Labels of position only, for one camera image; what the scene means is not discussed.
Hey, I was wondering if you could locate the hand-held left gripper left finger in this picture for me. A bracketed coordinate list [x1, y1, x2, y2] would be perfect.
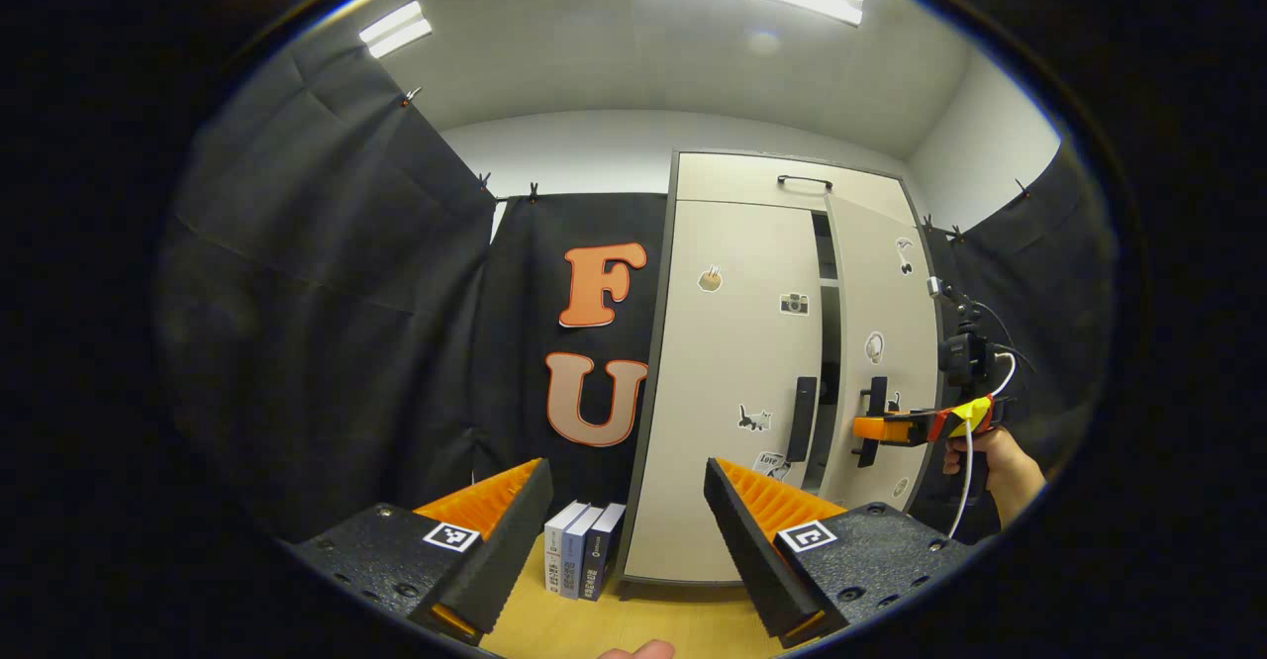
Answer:
[287, 456, 555, 648]

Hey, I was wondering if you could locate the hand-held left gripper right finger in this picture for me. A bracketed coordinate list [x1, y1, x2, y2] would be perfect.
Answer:
[703, 456, 981, 649]

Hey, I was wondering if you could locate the beige cabinet door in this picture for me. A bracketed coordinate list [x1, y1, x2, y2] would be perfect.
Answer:
[622, 199, 825, 586]
[822, 194, 941, 512]

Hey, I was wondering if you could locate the beige double-door shoe cabinet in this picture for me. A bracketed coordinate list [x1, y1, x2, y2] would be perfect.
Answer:
[616, 149, 946, 601]

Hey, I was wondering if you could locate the beige cabinet top drawer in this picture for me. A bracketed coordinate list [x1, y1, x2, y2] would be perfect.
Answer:
[673, 152, 917, 228]

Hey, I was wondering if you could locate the white book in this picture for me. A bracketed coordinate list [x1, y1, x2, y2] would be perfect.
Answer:
[543, 501, 590, 596]

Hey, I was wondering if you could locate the grey-blue book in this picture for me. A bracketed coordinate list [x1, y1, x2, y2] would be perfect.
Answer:
[560, 506, 607, 601]

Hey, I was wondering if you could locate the navy book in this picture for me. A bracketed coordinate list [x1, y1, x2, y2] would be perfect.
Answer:
[579, 503, 627, 603]

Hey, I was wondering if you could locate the black backdrop cloth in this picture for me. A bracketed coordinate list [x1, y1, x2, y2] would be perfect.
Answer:
[158, 41, 1115, 541]

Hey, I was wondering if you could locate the small ceiling light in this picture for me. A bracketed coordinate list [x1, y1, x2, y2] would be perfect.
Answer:
[358, 0, 434, 58]

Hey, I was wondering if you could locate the white right gripper cable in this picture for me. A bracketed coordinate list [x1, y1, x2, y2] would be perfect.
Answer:
[947, 350, 1019, 541]

